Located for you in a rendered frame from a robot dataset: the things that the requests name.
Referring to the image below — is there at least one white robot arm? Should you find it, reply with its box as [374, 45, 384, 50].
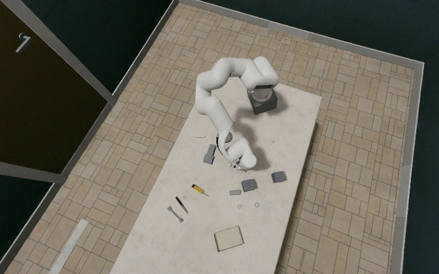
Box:
[195, 56, 279, 170]

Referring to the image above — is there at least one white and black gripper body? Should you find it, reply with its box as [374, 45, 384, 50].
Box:
[235, 161, 243, 171]

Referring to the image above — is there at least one grey combination wrench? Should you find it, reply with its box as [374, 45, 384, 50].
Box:
[167, 206, 183, 223]

